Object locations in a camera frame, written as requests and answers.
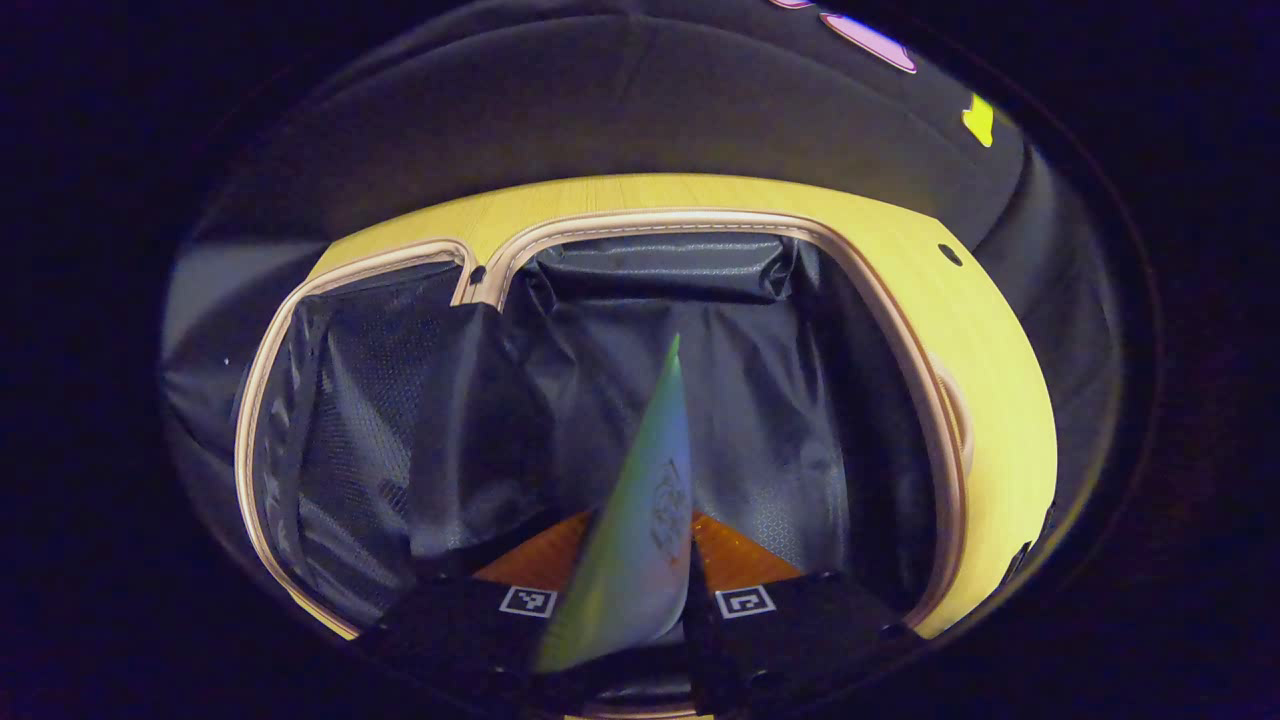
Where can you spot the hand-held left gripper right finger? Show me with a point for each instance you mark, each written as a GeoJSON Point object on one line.
{"type": "Point", "coordinates": [790, 640]}

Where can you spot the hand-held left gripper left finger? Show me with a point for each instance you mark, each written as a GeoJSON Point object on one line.
{"type": "Point", "coordinates": [460, 630]}

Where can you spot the white green skin care tube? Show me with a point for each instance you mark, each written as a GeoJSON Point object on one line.
{"type": "Point", "coordinates": [640, 520]}

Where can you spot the pink suitcase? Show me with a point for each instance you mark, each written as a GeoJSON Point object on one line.
{"type": "Point", "coordinates": [760, 380]}

